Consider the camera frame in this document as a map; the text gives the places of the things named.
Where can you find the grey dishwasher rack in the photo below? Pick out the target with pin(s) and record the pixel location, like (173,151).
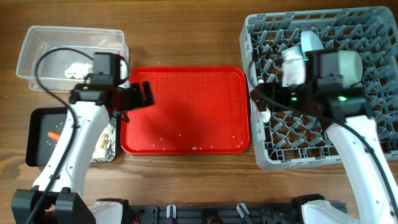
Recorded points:
(290,140)

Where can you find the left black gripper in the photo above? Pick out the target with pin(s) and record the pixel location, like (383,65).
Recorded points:
(139,101)

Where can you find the white plastic spoon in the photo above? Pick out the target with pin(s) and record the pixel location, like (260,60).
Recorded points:
(265,114)

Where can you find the white napkin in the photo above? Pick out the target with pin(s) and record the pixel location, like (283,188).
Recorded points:
(78,70)

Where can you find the light blue plate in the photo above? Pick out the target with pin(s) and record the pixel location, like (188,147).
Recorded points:
(310,41)

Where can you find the rice and food scraps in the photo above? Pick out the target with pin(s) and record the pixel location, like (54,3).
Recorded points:
(105,148)

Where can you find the orange carrot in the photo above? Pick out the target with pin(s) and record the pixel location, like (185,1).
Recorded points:
(53,135)

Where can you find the mint green bowl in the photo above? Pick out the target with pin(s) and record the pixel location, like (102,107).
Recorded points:
(350,67)

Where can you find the black plastic tray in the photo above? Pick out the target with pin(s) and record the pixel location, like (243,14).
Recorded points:
(43,120)

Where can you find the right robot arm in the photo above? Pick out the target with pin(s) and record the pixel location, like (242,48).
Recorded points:
(320,83)

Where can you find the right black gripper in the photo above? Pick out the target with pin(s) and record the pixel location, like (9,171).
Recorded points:
(277,89)

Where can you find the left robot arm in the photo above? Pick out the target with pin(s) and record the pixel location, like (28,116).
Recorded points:
(57,194)

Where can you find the clear plastic bin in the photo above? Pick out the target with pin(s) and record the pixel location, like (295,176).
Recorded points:
(77,43)

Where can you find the red serving tray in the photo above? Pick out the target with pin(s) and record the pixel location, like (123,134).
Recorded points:
(197,110)

